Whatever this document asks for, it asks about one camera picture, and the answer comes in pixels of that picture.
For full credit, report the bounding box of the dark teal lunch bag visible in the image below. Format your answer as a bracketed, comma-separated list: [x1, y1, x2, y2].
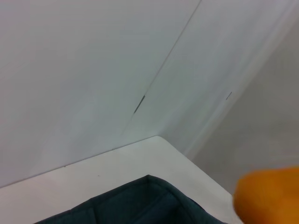
[34, 174, 231, 224]

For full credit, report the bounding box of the orange pear with stem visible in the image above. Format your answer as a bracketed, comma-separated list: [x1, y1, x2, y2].
[233, 166, 299, 224]

